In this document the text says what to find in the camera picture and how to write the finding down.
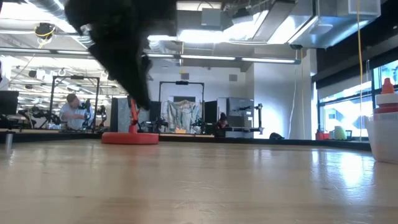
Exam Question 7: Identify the grey cabinet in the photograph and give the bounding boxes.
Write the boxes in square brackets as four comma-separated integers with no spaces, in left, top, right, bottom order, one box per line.
[226,96,255,138]

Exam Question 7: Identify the green object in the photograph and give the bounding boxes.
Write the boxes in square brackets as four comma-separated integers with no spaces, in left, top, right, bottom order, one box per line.
[334,125,347,141]

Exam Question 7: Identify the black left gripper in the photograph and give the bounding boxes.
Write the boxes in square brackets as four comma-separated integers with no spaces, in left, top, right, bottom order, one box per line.
[63,0,178,110]

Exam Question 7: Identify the black monitor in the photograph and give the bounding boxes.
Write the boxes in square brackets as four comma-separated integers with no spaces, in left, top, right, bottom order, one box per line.
[0,90,20,115]

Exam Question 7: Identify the grey partition panel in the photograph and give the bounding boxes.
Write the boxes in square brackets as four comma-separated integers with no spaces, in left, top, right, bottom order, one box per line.
[110,98,150,133]

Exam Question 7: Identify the silver ventilation duct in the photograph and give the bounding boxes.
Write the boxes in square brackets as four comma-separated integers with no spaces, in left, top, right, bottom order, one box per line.
[287,0,382,49]

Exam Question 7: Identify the person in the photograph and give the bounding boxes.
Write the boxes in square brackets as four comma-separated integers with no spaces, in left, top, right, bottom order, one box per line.
[58,93,94,131]
[217,111,229,130]

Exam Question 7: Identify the large orange food coloring bottle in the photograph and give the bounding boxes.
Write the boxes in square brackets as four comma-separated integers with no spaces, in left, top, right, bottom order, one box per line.
[373,77,398,122]

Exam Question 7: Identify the translucent white plastic container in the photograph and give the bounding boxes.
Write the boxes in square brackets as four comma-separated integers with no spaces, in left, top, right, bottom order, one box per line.
[364,111,398,165]

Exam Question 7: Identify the silver metal post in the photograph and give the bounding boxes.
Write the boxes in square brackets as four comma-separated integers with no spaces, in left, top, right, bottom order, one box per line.
[4,132,15,149]

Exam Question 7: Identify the distant black robot arms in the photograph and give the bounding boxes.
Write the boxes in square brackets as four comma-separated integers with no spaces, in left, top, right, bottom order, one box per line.
[18,104,108,131]

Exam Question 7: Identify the black metal frame rig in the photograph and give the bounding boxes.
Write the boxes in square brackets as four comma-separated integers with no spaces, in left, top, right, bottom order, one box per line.
[49,75,101,131]
[159,80,205,134]

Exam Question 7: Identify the grey cloth cover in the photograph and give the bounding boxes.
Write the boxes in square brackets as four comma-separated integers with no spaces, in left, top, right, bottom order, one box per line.
[164,99,201,133]

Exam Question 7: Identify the black aluminium table frame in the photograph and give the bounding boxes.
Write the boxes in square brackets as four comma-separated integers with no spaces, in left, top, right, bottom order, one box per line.
[0,130,371,152]

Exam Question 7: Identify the yellow hanging cable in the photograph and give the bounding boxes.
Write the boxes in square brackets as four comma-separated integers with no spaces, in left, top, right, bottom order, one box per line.
[356,0,364,141]

